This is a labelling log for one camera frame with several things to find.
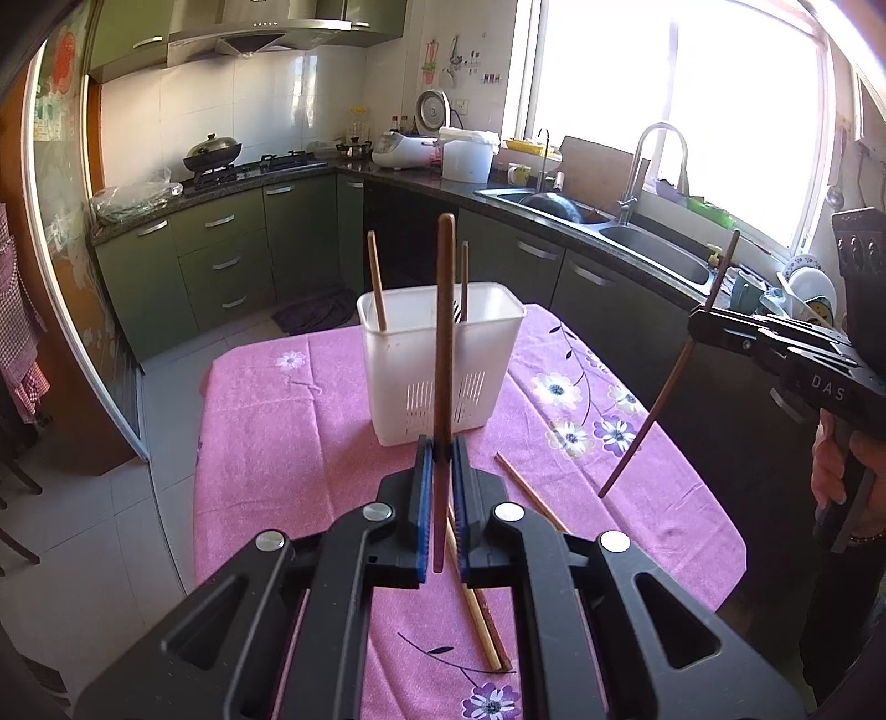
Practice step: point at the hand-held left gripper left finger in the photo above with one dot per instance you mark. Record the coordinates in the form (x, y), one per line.
(423, 526)

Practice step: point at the white plastic utensil holder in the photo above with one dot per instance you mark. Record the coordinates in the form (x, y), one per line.
(408, 374)

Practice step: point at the wooden cutting board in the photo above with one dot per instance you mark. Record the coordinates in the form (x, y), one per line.
(595, 169)

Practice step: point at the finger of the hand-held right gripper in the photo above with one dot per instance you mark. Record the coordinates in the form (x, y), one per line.
(734, 336)
(810, 338)

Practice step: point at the teal mug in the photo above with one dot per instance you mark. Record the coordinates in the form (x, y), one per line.
(746, 291)

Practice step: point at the dark bowl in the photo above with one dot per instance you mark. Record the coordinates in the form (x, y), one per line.
(554, 208)

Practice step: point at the small soap bottle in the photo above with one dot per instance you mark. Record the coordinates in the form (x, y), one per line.
(714, 255)

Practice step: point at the window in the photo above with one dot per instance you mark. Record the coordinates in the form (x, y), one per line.
(727, 104)

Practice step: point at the yellow tray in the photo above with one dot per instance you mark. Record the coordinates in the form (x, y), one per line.
(526, 147)

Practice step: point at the thin black faucet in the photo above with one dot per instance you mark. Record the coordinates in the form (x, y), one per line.
(544, 163)

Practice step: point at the white mug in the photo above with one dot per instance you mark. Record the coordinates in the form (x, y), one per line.
(519, 175)

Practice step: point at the white rice cooker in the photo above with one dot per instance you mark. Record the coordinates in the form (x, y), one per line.
(405, 152)

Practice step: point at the light bamboo chopstick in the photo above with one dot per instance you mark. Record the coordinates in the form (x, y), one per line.
(484, 630)

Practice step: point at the hanging metal ladle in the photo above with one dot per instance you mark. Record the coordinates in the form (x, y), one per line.
(834, 187)

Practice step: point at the steel range hood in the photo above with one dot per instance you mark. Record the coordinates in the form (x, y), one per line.
(263, 31)

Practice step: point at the sauce bottles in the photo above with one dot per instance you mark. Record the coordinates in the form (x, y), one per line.
(401, 124)

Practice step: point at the green container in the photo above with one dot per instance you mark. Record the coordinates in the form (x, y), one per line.
(709, 213)

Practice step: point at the pink floral tablecloth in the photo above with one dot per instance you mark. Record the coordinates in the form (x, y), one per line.
(291, 443)

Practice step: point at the dark wooden chair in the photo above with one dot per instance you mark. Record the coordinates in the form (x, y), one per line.
(14, 512)

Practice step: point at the clear plastic bag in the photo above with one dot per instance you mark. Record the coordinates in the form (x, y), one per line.
(131, 197)

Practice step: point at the steel double sink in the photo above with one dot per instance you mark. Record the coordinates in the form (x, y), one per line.
(650, 242)

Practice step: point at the white bucket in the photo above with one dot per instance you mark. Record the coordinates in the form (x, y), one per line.
(465, 159)

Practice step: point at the person's right hand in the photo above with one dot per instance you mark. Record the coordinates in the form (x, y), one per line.
(827, 457)

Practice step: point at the small metal pot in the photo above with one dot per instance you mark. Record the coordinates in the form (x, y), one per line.
(354, 149)

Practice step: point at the glass sliding door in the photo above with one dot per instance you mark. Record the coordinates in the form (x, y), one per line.
(76, 242)

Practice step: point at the black gas stove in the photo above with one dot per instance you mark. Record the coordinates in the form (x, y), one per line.
(277, 166)

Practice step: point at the green base cabinets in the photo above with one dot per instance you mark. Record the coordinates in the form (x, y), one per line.
(221, 263)

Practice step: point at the hanging wall utensils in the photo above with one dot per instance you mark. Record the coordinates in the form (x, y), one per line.
(453, 59)

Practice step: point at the dark stone countertop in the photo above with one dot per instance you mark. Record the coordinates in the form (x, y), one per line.
(415, 180)

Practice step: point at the white dishes in rack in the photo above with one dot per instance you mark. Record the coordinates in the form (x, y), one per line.
(810, 291)

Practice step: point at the dark floor mat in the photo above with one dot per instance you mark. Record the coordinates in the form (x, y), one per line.
(315, 311)

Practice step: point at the tall steel faucet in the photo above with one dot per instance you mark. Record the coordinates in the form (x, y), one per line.
(633, 180)

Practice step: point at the checkered apron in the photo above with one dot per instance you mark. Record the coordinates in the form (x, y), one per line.
(17, 332)

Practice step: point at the round grey lid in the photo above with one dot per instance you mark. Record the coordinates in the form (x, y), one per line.
(432, 111)

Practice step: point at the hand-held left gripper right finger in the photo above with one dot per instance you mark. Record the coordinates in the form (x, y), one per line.
(460, 540)

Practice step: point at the black wok with lid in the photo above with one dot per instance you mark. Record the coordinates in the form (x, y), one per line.
(213, 154)

